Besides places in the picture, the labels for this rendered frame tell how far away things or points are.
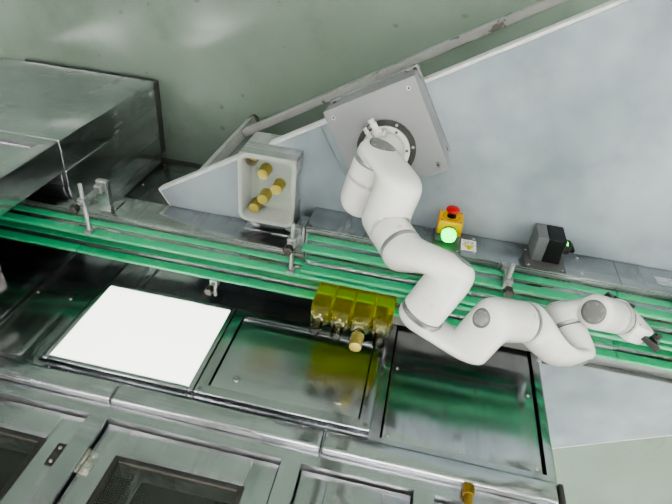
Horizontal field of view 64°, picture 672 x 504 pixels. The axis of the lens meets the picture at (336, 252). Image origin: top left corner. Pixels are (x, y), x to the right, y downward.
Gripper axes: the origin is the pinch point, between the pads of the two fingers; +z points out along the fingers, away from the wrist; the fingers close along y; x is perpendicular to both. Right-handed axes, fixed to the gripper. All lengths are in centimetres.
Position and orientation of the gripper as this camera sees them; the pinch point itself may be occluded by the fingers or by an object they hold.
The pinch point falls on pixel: (641, 323)
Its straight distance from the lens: 149.0
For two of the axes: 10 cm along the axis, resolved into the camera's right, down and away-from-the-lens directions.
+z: 7.3, 1.8, 6.6
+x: 5.8, -6.8, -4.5
